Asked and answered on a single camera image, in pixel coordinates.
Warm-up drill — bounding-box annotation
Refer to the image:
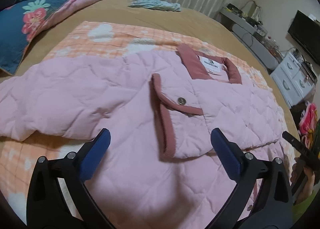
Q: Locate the person's right hand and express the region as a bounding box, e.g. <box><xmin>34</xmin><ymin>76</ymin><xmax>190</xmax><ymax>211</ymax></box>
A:
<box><xmin>290</xmin><ymin>157</ymin><xmax>315</xmax><ymax>204</ymax></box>

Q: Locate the light blue striped garment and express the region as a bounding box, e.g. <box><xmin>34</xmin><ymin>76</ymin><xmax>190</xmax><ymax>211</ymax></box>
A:
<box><xmin>129</xmin><ymin>0</ymin><xmax>181</xmax><ymax>12</ymax></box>

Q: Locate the white drawer cabinet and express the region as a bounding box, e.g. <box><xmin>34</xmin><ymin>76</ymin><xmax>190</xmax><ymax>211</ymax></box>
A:
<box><xmin>271</xmin><ymin>48</ymin><xmax>317</xmax><ymax>108</ymax></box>

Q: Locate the grey side shelf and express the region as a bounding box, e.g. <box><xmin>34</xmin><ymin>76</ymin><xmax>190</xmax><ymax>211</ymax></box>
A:
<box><xmin>217</xmin><ymin>7</ymin><xmax>279</xmax><ymax>74</ymax></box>

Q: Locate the pink quilted jacket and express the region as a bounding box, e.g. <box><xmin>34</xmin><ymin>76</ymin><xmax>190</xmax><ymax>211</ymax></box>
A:
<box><xmin>1</xmin><ymin>44</ymin><xmax>284</xmax><ymax>228</ymax></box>

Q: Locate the blue floral pink quilt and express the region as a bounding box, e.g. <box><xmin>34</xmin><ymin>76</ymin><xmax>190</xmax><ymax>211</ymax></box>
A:
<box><xmin>1</xmin><ymin>0</ymin><xmax>101</xmax><ymax>76</ymax></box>

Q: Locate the orange white plaid blanket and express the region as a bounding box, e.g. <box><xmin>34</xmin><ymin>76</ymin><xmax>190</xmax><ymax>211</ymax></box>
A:
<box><xmin>1</xmin><ymin>21</ymin><xmax>296</xmax><ymax>220</ymax></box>

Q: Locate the black television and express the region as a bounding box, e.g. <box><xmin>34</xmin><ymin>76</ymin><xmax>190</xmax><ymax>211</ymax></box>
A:
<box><xmin>287</xmin><ymin>10</ymin><xmax>320</xmax><ymax>65</ymax></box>

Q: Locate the pink floral bag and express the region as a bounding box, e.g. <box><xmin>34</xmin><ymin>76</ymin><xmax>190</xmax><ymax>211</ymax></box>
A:
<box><xmin>298</xmin><ymin>103</ymin><xmax>319</xmax><ymax>150</ymax></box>

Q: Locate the tan bed sheet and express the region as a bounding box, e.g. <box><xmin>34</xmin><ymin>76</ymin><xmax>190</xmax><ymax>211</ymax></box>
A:
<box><xmin>16</xmin><ymin>0</ymin><xmax>299</xmax><ymax>138</ymax></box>

